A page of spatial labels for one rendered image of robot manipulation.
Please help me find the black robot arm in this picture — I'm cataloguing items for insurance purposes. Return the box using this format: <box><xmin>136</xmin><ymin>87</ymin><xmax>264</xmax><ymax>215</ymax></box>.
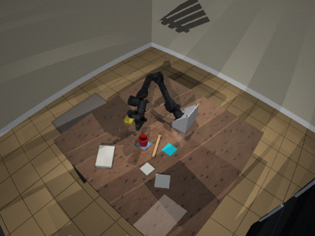
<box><xmin>127</xmin><ymin>72</ymin><xmax>185</xmax><ymax>119</ymax></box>

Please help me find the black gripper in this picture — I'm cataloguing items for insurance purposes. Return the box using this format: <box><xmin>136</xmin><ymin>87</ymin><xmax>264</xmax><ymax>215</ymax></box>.
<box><xmin>131</xmin><ymin>107</ymin><xmax>147</xmax><ymax>131</ymax></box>

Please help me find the red cup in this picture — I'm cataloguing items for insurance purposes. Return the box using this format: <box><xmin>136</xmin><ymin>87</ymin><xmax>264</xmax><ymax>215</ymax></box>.
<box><xmin>138</xmin><ymin>134</ymin><xmax>148</xmax><ymax>147</ymax></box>

